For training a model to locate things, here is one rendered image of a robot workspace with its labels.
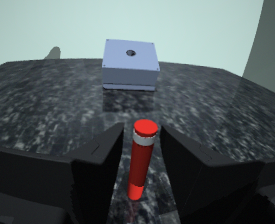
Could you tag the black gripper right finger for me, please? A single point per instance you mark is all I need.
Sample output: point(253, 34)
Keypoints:
point(210, 188)

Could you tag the red peg with white band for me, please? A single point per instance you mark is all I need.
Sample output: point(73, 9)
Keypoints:
point(144, 135)

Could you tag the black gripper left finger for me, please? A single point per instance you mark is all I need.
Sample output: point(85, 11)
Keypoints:
point(80, 182)

